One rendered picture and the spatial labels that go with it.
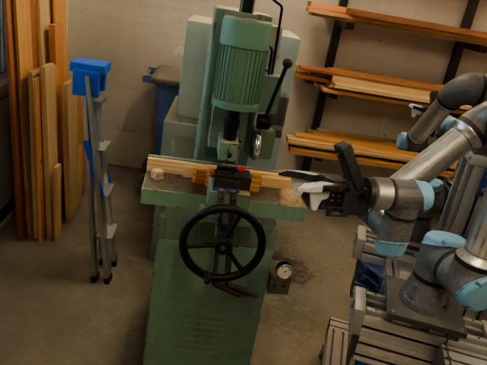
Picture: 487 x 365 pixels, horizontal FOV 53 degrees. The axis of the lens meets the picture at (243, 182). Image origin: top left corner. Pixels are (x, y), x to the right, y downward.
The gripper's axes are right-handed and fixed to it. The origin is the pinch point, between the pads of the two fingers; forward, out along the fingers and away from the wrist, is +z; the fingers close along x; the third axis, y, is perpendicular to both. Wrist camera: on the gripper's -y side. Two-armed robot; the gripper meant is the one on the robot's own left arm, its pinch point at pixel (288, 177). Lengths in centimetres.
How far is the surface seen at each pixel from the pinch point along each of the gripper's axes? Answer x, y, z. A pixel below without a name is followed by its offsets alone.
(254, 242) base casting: 67, 41, -15
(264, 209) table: 65, 28, -17
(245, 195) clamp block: 56, 20, -6
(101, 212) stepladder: 150, 61, 42
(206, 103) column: 98, -5, 3
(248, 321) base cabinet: 71, 77, -19
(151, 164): 86, 19, 23
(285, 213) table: 64, 28, -25
